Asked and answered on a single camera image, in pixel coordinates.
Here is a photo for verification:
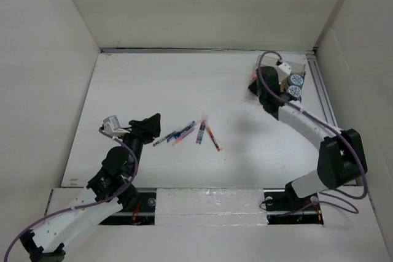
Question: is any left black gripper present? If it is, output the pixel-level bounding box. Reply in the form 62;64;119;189
115;113;160;175

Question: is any blue patterned tape roll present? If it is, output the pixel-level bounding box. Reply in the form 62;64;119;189
286;85;302;101

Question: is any pink capped glue bottle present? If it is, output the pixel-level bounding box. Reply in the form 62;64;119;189
250;71;257;83

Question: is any red blue pen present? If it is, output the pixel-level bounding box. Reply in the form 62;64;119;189
196;114;208;145

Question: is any orange red pen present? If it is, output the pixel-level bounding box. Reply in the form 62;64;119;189
206;123;222;152

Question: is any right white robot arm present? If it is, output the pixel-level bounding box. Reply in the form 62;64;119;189
249;66;367;215

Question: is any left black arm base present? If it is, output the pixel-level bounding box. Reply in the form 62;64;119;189
100;189;157;226

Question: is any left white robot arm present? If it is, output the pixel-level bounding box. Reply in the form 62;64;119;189
18;114;161;261

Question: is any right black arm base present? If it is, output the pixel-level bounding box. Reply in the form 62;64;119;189
260;190;324;225

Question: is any black pen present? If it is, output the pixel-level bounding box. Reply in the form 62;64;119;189
153;131;177;146

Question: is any clear compartment organizer box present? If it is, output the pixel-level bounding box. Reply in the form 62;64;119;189
247;55;306;99

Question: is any pink barrel pen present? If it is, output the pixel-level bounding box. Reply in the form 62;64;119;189
172;127;195;146

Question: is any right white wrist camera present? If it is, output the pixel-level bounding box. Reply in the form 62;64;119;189
276;62;292;77

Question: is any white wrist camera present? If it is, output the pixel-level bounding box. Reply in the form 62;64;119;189
276;62;292;77
103;115;123;136

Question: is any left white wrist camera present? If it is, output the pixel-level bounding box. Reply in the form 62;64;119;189
103;115;123;136

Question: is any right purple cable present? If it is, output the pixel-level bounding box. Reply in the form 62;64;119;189
257;50;368;217

